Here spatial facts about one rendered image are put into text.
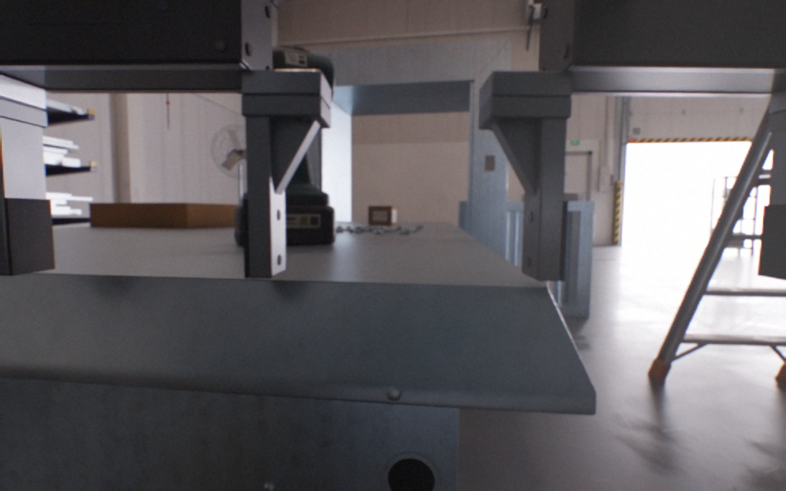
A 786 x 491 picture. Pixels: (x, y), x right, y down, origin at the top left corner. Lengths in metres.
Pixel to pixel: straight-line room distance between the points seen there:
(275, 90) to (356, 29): 11.05
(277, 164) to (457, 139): 9.90
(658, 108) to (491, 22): 4.23
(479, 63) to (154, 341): 2.11
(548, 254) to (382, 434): 0.15
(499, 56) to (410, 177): 7.93
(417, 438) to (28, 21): 0.30
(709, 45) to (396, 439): 0.27
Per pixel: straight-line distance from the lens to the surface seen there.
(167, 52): 0.23
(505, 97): 0.21
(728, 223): 1.74
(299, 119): 0.21
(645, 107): 10.89
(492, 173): 2.14
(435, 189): 9.95
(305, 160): 0.50
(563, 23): 0.23
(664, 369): 2.04
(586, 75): 0.23
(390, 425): 0.28
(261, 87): 0.22
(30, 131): 0.30
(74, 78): 0.28
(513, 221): 2.92
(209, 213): 1.09
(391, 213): 1.22
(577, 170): 10.29
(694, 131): 11.20
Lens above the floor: 0.69
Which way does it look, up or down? 5 degrees down
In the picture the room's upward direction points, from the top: straight up
